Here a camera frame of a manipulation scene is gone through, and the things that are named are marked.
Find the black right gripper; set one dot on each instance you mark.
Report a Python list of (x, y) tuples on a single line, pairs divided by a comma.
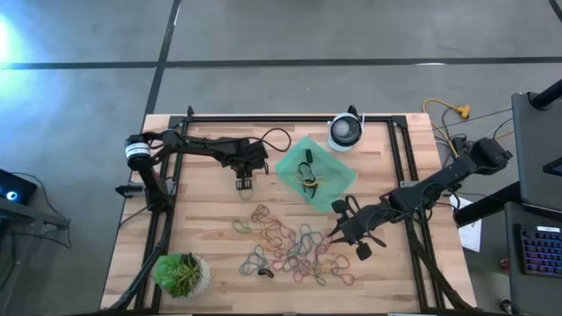
[(353, 228)]

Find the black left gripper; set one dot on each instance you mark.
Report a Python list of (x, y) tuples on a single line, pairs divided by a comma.
[(241, 171)]

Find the orange rubber band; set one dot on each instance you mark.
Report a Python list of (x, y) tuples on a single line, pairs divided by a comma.
[(254, 214)]

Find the red rubber band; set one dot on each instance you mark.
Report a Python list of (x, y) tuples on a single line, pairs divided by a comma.
[(349, 277), (281, 265)]

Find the yellow rubber band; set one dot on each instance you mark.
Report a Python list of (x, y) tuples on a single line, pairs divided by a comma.
[(268, 240), (324, 179), (322, 283)]

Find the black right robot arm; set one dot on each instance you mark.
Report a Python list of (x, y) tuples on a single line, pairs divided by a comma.
[(439, 180)]

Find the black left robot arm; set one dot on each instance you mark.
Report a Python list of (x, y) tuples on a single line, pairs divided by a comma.
[(197, 145)]

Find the green translucent plastic bin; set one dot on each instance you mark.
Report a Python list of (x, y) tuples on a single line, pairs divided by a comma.
[(333, 175)]

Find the white cup with black inside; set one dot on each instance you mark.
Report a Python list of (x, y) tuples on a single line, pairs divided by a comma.
[(336, 142)]

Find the white ball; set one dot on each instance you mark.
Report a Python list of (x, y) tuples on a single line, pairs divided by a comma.
[(341, 128)]

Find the green plant in white pot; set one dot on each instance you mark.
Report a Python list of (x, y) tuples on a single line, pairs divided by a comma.
[(175, 274)]

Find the white paper sheet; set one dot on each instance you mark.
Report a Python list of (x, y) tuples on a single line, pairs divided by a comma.
[(472, 234)]

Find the black power strip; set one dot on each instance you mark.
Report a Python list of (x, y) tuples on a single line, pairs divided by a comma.
[(460, 142)]

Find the small red object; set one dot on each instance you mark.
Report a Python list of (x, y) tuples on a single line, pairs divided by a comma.
[(505, 263)]

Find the black backlit keyboard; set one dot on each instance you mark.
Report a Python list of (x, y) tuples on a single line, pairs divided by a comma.
[(542, 252)]

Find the dark grey workstation desk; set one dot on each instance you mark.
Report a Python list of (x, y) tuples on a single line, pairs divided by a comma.
[(535, 145)]

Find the black device with blue light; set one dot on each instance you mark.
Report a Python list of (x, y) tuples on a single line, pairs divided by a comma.
[(22, 186)]

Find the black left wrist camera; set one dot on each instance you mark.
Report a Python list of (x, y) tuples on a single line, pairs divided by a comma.
[(257, 153)]

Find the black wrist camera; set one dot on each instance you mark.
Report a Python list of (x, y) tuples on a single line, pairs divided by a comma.
[(373, 217), (257, 153)]

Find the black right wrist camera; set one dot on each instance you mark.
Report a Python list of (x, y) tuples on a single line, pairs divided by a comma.
[(373, 217)]

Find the black metal rig frame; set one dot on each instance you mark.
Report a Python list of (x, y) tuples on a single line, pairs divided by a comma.
[(285, 118)]

